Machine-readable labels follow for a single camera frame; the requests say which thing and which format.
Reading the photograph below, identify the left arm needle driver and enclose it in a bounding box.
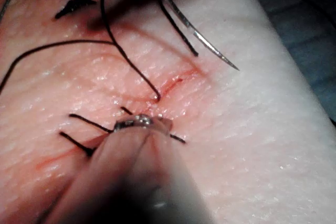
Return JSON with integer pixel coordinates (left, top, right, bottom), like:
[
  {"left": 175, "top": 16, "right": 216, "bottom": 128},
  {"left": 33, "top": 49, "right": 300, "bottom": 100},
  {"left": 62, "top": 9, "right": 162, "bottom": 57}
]
[{"left": 114, "top": 114, "right": 173, "bottom": 136}]

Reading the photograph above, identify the curved steel needle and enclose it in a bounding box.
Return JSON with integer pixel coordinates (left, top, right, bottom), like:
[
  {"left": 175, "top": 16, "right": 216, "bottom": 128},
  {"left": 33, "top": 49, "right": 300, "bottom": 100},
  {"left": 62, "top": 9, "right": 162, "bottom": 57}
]
[{"left": 156, "top": 0, "right": 240, "bottom": 72}]

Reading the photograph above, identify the black thread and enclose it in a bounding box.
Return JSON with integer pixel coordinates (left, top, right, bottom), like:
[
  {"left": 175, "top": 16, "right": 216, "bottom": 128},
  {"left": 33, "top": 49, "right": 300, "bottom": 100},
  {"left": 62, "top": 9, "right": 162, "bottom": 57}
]
[{"left": 0, "top": 0, "right": 336, "bottom": 103}]

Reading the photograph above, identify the tissue pad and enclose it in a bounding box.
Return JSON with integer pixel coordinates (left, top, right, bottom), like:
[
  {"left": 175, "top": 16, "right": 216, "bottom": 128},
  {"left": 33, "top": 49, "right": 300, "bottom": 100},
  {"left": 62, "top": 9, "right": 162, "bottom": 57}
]
[{"left": 0, "top": 0, "right": 336, "bottom": 224}]

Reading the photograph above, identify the grey cloth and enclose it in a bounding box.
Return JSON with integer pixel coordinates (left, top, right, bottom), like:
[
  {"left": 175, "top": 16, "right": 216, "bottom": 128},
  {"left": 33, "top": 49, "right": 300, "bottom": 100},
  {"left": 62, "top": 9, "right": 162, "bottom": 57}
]
[{"left": 245, "top": 0, "right": 336, "bottom": 125}]

